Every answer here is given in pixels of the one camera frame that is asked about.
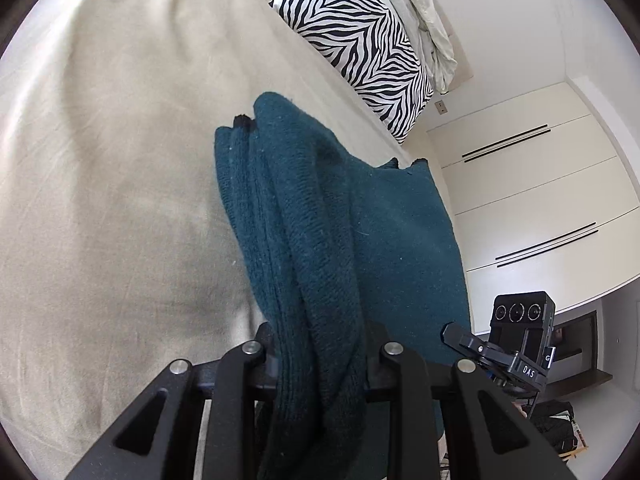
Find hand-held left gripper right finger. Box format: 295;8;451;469
366;324;576;480

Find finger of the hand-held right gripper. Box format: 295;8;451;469
441;322;519;377

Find crumpled white duvet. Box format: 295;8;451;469
372;0;459;95

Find black wardrobe handle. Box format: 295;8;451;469
497;229;600;267
461;123;549;159
494;222;597;261
464;128;552;163

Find teal knitted sweater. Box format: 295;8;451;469
214;91;474;480

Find dark wooden shelf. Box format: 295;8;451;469
544;310;614;402

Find black bag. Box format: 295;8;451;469
529;400;577;454

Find zebra print pillow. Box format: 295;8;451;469
269;0;435;146

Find white wardrobe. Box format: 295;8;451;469
426;76;640;337

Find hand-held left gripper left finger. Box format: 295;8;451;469
65;322;282;480

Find bed with beige sheet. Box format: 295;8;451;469
0;0;476;480

